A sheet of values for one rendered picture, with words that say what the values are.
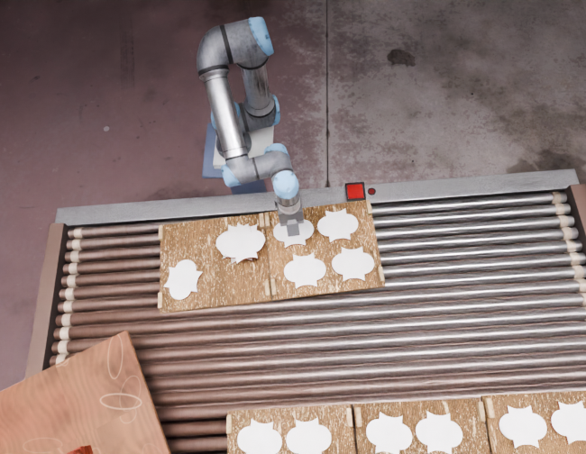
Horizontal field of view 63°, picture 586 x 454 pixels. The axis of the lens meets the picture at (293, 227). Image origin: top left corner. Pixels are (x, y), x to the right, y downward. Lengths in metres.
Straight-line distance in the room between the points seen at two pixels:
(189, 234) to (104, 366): 0.55
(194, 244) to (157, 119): 1.68
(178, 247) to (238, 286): 0.29
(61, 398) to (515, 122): 2.88
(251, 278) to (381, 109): 1.83
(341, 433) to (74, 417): 0.85
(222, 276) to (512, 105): 2.34
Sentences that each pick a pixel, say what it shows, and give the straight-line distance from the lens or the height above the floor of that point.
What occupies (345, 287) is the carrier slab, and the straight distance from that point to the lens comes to 1.74.
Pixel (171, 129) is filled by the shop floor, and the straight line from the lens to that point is 3.33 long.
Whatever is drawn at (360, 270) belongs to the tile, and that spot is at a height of 0.95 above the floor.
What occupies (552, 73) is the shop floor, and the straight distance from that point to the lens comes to 3.72.
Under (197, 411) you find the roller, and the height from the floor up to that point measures 0.92.
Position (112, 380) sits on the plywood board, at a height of 1.04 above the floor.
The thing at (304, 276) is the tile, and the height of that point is 0.95.
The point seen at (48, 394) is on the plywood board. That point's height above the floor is 1.04.
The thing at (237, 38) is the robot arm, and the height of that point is 1.53.
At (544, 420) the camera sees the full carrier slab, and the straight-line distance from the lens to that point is 1.81.
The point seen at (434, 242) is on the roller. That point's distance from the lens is 1.85.
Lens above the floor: 2.61
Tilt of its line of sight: 67 degrees down
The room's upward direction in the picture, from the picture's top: 9 degrees counter-clockwise
